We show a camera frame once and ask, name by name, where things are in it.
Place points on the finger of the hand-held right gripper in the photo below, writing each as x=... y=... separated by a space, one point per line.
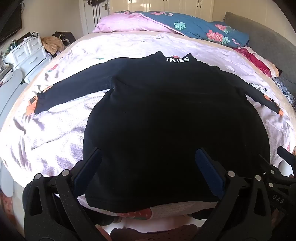
x=269 y=168
x=286 y=154

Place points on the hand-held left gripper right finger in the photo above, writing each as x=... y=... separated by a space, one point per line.
x=208 y=169

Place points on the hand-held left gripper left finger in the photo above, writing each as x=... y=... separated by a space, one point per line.
x=89 y=166

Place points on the black long-sleeved shirt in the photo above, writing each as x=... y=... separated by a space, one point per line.
x=166 y=120

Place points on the beige clothes pile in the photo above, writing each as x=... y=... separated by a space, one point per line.
x=53 y=45

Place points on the pink strawberry print blanket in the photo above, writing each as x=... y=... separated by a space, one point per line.
x=57 y=129

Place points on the blue patterned pillow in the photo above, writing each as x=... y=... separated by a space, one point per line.
x=285 y=89

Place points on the maroon dotted cloth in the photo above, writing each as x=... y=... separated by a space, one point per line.
x=155 y=234

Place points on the red floral pillow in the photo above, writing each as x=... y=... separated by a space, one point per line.
x=256 y=61

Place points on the grey rounded furniture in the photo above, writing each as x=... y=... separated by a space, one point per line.
x=11 y=97

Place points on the grey padded headboard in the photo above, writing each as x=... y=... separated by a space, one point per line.
x=266 y=34

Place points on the white drawer cabinet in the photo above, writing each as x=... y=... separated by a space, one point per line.
x=27 y=55

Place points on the black paper bag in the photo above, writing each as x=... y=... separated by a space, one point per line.
x=30 y=34

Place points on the green bottle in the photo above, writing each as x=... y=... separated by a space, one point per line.
x=14 y=42

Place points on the cream door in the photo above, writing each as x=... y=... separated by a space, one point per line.
x=92 y=18

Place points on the pink and teal floral duvet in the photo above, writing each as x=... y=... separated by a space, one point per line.
x=161 y=23

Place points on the black television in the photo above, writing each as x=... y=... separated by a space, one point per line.
x=10 y=25

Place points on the hanging bags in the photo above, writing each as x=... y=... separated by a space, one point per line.
x=93 y=2

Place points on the cream wardrobe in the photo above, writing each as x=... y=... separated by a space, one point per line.
x=161 y=5

